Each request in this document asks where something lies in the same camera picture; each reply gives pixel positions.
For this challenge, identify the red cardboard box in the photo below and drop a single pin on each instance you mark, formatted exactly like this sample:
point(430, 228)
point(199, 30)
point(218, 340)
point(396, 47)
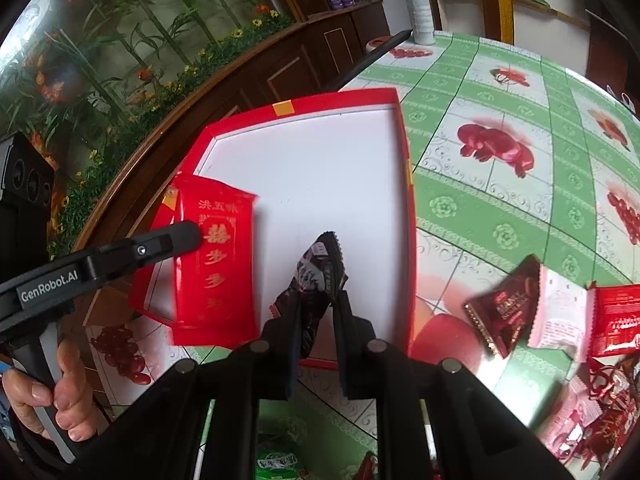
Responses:
point(310, 170)

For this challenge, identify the small red snack packet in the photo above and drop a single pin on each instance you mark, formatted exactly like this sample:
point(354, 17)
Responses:
point(366, 467)

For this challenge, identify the red white-lettered snack packet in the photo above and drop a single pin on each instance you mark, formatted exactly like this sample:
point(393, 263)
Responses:
point(617, 320)

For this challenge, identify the black snack packet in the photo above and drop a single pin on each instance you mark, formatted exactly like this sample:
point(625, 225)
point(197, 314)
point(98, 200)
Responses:
point(315, 270)

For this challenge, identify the white spray bottle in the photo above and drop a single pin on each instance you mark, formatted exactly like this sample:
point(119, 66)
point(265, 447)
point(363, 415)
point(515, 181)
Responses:
point(419, 5)

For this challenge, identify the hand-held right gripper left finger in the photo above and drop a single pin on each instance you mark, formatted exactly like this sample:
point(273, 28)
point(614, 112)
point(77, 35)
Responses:
point(294, 360)

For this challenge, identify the white bin with red lid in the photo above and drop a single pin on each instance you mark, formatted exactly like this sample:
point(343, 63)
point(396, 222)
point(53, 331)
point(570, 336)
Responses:
point(381, 42)

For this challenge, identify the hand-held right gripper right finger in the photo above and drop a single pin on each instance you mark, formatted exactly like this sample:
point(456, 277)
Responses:
point(345, 350)

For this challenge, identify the green snack packet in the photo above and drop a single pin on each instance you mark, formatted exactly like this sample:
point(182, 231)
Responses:
point(280, 462)

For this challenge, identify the yellow wooden door frame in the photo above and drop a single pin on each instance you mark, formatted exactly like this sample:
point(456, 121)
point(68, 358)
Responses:
point(500, 0)

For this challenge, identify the dark red chocolate packet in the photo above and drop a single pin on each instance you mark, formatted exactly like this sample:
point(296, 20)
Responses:
point(505, 305)

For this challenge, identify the dark brown television cabinet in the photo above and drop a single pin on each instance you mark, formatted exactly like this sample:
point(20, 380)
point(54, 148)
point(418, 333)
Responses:
point(607, 50)

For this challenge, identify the red white patterned snack packet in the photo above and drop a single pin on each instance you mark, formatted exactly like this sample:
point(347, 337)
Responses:
point(612, 377)
point(585, 430)

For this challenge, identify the bamboo flower wall mural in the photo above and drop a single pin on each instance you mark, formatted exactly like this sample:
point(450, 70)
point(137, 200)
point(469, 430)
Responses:
point(125, 50)

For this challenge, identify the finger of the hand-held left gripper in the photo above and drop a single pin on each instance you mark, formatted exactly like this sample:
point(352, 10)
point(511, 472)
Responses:
point(165, 240)

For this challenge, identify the pink white snack packet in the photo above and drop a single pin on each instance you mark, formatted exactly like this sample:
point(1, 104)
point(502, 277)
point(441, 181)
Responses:
point(560, 310)

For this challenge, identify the person's left hand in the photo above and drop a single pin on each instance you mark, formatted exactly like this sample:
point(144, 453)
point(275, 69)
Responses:
point(75, 390)

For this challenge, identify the brown wooden cabinet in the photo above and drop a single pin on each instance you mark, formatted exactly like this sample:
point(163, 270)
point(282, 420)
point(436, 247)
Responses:
point(350, 35)

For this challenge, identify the green floral tablecloth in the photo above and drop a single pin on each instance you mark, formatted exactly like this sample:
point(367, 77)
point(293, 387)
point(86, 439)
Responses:
point(500, 195)

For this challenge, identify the red gold-lettered snack packet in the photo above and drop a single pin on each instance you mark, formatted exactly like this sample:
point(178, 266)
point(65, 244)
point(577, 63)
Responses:
point(220, 280)

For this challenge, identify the white plastic bag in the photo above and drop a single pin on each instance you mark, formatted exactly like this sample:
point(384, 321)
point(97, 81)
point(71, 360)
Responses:
point(626, 100)

